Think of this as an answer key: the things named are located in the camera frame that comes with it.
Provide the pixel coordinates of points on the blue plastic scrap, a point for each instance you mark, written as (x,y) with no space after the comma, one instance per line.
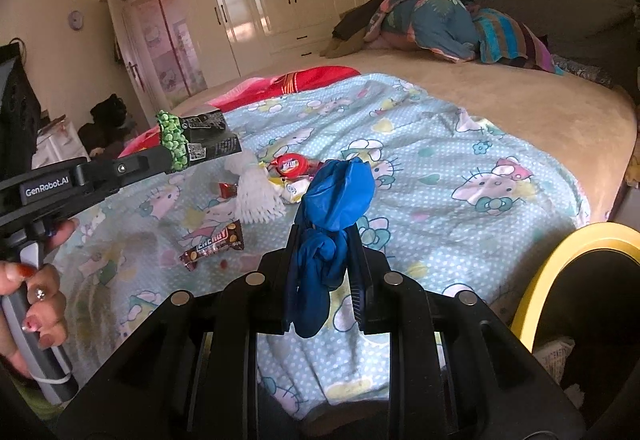
(340,200)

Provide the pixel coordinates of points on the white door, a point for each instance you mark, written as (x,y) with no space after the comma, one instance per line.
(131,74)

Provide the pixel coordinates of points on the white drawer cabinet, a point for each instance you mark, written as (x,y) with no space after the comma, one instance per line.
(60,147)

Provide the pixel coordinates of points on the brown cloth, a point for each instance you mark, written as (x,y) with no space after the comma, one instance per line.
(350,29)

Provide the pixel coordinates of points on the black television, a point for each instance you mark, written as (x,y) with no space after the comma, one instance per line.
(5,55)

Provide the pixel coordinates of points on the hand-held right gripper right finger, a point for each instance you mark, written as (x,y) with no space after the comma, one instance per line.
(356,292)

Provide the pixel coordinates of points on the white printed plastic bag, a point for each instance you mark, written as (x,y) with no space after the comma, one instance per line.
(552,355)

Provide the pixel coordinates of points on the small white foam net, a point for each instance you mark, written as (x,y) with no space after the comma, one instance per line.
(242,164)

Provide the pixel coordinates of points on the person's left hand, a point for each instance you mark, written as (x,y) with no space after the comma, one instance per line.
(47,315)

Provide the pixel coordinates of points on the small red candy wrapper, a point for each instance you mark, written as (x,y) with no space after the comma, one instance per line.
(229,189)

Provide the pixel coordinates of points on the white and yellow wrapper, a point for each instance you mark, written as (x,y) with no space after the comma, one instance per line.
(292,190)

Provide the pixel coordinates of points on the large white foam net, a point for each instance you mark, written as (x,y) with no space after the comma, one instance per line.
(257,200)

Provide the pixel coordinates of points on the beige bed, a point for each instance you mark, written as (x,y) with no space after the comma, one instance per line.
(525,119)

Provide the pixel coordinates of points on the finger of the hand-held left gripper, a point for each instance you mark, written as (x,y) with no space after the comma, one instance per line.
(130,167)

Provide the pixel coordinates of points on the green and black snack packet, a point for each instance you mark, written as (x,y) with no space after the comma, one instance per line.
(200,139)

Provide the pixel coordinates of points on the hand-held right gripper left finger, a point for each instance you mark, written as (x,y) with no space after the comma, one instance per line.
(292,280)

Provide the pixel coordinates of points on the black bag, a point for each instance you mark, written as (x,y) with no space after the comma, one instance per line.
(107,124)

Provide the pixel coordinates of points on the black bin with yellow rim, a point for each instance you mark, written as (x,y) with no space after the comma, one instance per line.
(545,280)

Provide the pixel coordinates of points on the dark patterned cloth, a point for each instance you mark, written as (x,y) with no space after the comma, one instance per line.
(582,69)

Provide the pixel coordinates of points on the red blanket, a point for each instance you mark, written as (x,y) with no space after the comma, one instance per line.
(300,79)

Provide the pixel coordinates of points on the light blue cartoon blanket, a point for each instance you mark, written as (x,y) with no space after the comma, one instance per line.
(425,144)

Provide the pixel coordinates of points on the blue floral quilt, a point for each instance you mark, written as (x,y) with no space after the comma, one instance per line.
(430,14)

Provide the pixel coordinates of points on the round purple wall clock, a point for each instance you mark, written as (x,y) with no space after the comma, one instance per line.
(75,19)

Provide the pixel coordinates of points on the red candy tube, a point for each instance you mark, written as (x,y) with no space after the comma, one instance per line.
(290,164)

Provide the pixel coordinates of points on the striped towel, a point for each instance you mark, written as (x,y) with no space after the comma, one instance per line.
(505,39)

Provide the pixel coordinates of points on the brown chocolate bar wrapper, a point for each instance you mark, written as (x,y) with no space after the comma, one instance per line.
(212,245)

